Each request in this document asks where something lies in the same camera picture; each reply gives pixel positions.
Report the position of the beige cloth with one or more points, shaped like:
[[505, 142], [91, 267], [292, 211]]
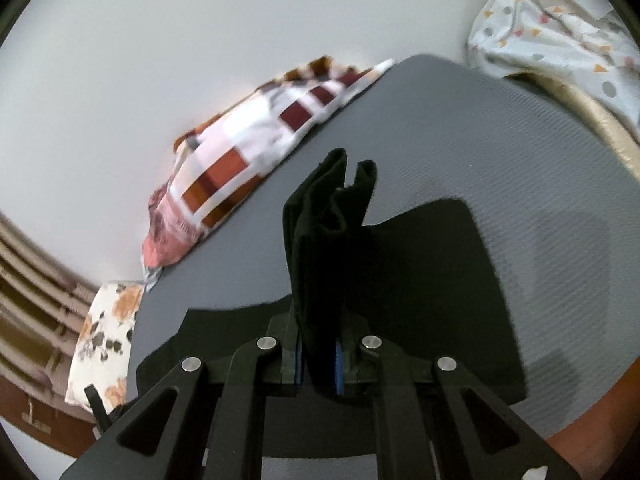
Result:
[[605, 125]]

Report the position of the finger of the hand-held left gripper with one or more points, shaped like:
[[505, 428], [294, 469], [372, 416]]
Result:
[[95, 402]]

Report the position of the white floral pillow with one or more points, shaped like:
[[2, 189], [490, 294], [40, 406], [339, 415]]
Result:
[[102, 340]]

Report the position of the grey ribbed mat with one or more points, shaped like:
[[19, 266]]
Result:
[[500, 135]]

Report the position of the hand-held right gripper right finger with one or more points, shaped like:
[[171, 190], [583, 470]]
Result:
[[339, 365]]

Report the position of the wooden headboard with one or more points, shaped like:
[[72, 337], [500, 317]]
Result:
[[35, 310]]

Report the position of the brown wooden bed board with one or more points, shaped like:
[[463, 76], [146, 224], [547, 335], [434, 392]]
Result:
[[600, 435]]

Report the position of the black pants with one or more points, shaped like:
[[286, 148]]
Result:
[[425, 285]]

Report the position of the checkered patchwork pillow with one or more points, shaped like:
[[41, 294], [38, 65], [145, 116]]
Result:
[[240, 160]]

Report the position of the white dotted blanket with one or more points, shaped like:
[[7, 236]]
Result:
[[550, 30]]

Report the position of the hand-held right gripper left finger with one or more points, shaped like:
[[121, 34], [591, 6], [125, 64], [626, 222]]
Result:
[[298, 360]]

